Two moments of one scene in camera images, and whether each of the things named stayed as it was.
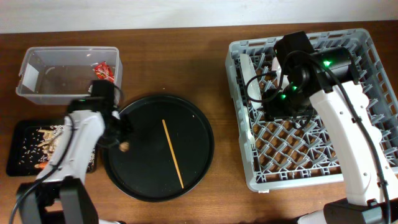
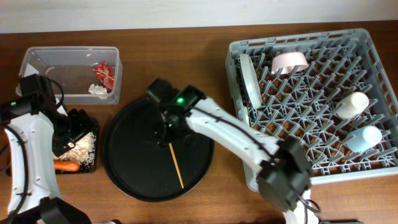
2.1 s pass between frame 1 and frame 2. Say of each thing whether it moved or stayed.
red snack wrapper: stayed
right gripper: moved
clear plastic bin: stayed
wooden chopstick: stayed
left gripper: moved
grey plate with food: stayed
